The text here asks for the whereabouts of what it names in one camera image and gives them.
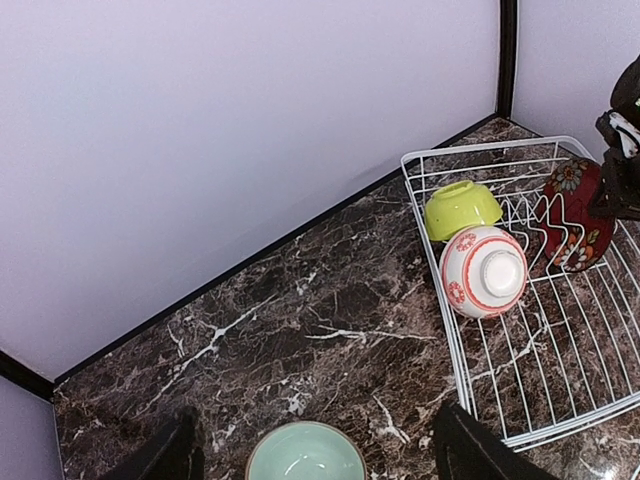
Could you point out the black right frame post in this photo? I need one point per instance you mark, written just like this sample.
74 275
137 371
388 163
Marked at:
508 48

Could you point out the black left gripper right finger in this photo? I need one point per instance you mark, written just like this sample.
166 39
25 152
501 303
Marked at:
465 449

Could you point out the black frame post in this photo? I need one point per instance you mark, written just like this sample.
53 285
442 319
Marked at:
22 376
508 48

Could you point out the light teal ceramic bowl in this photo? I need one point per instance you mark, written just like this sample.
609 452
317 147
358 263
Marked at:
305 450

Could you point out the white red patterned bowl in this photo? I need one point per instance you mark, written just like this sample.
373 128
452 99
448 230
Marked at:
483 270

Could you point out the black left frame post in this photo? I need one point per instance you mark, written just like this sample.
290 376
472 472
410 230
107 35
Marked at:
22 376

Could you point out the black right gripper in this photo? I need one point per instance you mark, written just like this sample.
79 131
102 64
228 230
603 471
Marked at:
617 194

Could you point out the white wire dish rack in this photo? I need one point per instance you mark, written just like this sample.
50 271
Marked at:
565 357

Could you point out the dark red plate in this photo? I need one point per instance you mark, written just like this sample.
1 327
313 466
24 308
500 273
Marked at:
580 215

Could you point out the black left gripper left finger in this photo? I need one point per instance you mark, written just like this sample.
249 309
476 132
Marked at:
174 452

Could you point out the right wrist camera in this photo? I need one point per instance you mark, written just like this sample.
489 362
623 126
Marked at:
618 132

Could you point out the lime green bowl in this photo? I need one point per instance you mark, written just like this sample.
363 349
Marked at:
458 206

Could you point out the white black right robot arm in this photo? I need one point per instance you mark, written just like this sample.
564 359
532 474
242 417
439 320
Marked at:
625 95

